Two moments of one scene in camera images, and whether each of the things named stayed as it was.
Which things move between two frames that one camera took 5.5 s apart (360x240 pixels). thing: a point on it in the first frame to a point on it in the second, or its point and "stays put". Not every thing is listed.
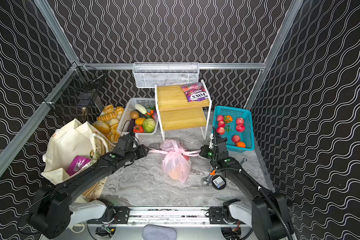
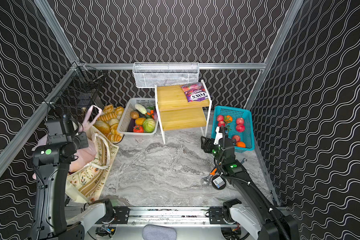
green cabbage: (149, 125) stays put
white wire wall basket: (147, 74) stays put
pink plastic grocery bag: (175, 161) to (85, 157)
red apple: (240, 127) stays put
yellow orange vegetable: (139, 120) stays put
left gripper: (141, 150) to (79, 141)
